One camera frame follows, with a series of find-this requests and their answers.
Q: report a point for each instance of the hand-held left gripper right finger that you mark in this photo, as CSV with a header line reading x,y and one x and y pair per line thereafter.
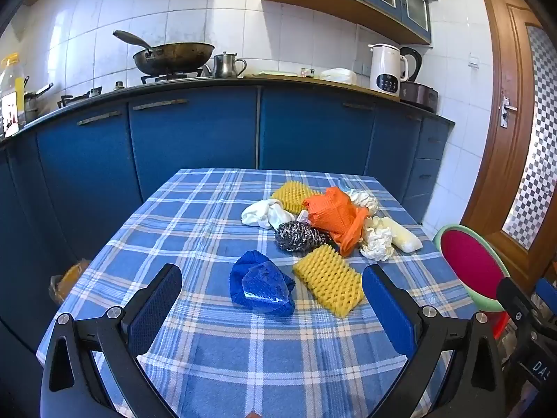
x,y
387,309

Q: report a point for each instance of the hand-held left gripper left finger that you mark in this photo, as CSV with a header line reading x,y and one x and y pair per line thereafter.
x,y
152,309

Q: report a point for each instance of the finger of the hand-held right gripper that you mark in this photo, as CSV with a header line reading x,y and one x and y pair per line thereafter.
x,y
515,302
546,291

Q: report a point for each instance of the yellow foam net sleeve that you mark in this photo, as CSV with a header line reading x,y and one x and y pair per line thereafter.
x,y
328,281
292,196

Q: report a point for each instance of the blue cloth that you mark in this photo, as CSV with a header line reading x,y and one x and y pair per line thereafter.
x,y
256,287

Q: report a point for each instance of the red stool with green rim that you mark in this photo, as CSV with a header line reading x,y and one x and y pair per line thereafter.
x,y
470,265

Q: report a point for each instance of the crumpled white tissue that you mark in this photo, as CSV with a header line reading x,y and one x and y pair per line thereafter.
x,y
377,241

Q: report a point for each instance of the cream foam packet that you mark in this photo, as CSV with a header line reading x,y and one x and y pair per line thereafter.
x,y
404,235

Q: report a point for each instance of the blue plaid tablecloth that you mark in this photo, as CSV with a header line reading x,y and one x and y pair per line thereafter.
x,y
196,235

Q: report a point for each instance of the orange plastic bag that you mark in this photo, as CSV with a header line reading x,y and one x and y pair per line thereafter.
x,y
333,213

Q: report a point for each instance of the white foam net sleeve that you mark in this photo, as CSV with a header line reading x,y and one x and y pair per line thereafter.
x,y
363,199

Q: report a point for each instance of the steel wool scrubber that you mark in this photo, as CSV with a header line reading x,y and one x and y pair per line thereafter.
x,y
298,236

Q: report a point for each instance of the small pink white wrapper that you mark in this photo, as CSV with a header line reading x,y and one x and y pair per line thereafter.
x,y
303,216

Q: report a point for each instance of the wooden door with glass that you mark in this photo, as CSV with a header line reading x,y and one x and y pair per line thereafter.
x,y
500,174

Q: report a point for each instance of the white sock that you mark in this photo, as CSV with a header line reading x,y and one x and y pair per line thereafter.
x,y
263,213

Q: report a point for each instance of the blue lower cabinets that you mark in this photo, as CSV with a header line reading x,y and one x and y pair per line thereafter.
x,y
191,135

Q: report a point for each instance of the brown rice cooker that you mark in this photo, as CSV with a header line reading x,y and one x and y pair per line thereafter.
x,y
420,95

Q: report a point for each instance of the gas stove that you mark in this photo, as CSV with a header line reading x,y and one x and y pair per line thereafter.
x,y
169,78

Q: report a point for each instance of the white plastic container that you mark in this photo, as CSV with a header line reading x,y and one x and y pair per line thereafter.
x,y
338,75

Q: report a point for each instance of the white electric kettle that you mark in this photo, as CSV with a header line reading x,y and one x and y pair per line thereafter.
x,y
385,69

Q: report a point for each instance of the black kettle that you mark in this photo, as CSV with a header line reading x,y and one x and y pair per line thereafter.
x,y
414,59

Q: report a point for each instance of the black wok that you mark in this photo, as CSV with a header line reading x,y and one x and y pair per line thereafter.
x,y
174,56

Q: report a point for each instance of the steel kettle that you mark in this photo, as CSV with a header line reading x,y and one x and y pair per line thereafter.
x,y
226,66

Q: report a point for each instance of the yellow oil bottle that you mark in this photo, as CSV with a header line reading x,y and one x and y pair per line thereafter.
x,y
9,96

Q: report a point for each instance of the green cutting board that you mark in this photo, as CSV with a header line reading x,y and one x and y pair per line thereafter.
x,y
272,74

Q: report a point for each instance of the white wall switch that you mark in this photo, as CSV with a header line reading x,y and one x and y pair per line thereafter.
x,y
474,60

